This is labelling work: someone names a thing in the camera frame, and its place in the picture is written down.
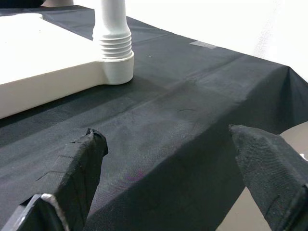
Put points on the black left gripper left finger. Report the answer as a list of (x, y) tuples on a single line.
[(77, 173)]

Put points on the black tablecloth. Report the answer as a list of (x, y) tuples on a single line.
[(192, 96)]

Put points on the white plastic table leg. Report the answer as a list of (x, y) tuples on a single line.
[(110, 24)]

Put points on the grey tape strip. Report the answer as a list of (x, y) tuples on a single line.
[(203, 45)]

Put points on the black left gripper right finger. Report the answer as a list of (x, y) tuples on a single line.
[(272, 173)]

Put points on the white plastic children table top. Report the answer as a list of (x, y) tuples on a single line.
[(48, 48)]

